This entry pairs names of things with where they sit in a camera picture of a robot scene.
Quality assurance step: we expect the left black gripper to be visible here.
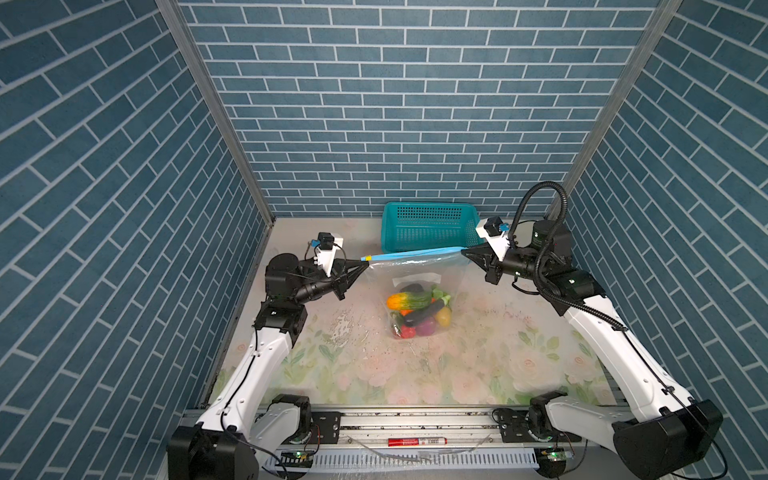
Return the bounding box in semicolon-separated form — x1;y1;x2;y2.
290;261;366;309

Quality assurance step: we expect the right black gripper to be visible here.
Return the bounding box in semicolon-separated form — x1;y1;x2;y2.
463;240;548;284

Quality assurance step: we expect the orange green toy cucumber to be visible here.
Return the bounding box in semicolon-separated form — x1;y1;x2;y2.
386;291;433;311

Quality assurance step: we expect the yellow toy potato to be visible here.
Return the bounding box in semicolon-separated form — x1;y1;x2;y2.
435;307;452;328

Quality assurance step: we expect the clear zip top bag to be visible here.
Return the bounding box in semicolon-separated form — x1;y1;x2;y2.
364;247;469;340

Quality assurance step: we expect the teal plastic basket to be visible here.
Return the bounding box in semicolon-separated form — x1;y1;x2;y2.
381;202;483;253

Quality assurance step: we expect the black toy eggplant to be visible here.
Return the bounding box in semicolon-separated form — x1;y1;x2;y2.
403;299;446;328

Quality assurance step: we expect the red toy pepper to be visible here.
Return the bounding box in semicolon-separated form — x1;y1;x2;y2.
397;326;417;339

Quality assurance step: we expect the purple toy onion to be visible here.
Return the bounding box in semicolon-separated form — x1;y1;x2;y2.
414;317;439;337

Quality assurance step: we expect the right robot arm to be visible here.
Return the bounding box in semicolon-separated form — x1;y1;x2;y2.
462;217;723;479

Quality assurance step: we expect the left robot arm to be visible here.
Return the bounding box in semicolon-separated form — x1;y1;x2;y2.
167;246;369;479

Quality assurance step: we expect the red marker pen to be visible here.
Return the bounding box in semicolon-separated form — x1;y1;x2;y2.
387;437;448;448

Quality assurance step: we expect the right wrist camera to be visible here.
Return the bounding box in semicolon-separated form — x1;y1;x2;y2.
475;216;511;261

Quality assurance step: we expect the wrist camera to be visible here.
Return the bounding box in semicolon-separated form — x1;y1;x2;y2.
310;232;344;278
475;216;511;261

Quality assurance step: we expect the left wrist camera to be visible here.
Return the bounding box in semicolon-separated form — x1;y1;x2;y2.
310;232;344;278

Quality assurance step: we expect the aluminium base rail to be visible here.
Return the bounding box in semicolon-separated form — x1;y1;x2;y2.
155;405;679;480

